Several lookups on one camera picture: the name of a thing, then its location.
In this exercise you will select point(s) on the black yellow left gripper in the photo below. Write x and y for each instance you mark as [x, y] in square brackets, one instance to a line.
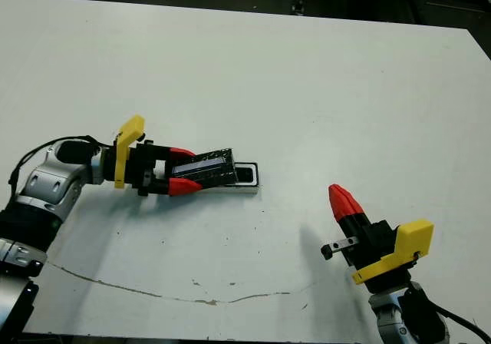
[122, 159]

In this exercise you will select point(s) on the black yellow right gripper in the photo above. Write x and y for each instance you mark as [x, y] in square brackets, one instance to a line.
[383, 252]

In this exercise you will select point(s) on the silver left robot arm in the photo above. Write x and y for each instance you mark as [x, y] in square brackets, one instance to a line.
[50, 182]

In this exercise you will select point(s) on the white camera box base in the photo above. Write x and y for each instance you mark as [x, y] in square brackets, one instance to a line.
[245, 190]

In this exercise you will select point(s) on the black shiny box lid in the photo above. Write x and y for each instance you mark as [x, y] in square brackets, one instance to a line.
[215, 171]

